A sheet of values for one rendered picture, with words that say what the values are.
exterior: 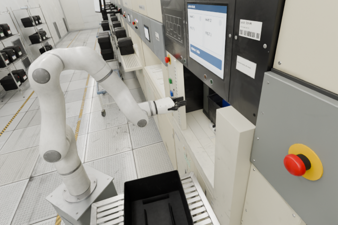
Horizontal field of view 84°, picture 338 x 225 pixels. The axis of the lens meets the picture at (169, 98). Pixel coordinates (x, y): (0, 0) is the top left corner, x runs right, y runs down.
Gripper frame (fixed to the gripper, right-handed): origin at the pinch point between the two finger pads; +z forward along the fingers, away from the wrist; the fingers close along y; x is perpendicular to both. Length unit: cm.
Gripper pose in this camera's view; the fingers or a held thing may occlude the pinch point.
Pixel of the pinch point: (181, 101)
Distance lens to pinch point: 105.8
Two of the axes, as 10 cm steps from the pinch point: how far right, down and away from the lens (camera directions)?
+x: -0.9, -8.7, -4.9
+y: 2.9, 4.5, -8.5
